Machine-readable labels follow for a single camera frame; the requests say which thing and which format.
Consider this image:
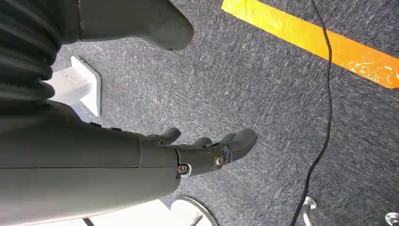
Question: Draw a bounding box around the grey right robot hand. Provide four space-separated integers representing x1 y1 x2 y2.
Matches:
0 0 259 226

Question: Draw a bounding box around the white floor stand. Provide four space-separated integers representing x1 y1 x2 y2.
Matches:
42 56 102 118

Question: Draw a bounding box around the round grey floor base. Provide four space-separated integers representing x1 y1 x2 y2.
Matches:
170 195 219 226

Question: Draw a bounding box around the chrome chair base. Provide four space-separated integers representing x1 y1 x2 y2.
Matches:
298 196 399 226

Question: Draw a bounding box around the yellow floor tape strip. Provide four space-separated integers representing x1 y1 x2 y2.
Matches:
221 0 399 90

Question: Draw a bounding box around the thin black controller cable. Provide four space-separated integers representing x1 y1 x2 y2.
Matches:
289 0 334 226

